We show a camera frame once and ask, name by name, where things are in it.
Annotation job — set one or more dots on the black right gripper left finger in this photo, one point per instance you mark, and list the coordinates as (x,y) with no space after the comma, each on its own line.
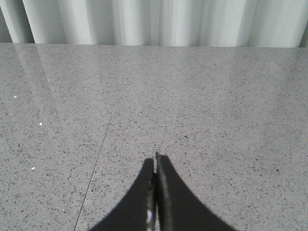
(136,210)

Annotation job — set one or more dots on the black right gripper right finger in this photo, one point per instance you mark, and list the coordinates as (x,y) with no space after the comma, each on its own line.
(178,208)

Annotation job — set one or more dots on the white pleated curtain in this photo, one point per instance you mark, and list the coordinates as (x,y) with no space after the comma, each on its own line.
(226,23)

